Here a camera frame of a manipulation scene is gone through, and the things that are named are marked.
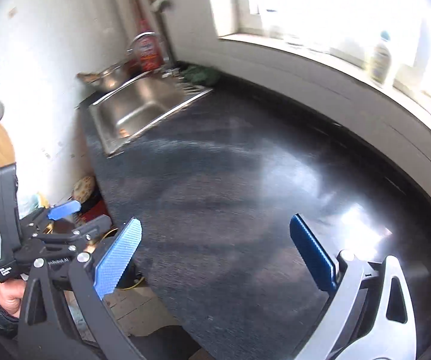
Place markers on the dark green cloth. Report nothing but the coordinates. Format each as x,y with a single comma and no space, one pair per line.
202,75

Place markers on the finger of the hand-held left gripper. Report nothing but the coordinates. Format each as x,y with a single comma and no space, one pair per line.
63,210
95,227

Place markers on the grey wall pipe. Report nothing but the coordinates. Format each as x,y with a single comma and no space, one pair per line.
164,33

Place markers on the person's left hand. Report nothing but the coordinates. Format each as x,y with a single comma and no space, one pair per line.
9,296

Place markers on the white bottle green cap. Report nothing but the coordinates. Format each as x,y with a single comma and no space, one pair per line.
379,62

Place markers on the chrome faucet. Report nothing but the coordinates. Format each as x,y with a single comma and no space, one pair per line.
138,37

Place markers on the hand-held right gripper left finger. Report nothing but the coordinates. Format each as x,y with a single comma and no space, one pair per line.
119,255

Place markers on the round patterned cushion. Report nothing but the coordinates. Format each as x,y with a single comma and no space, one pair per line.
84,189

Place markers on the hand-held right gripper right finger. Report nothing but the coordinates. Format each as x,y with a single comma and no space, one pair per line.
313,255

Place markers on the metal bowl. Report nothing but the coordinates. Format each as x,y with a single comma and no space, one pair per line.
99,77

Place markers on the red dish soap bottle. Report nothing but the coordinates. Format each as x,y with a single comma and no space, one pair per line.
148,54

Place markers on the pale plastic bag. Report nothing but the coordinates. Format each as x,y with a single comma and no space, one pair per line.
35,200

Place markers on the stainless steel sink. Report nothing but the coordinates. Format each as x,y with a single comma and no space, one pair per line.
144,108

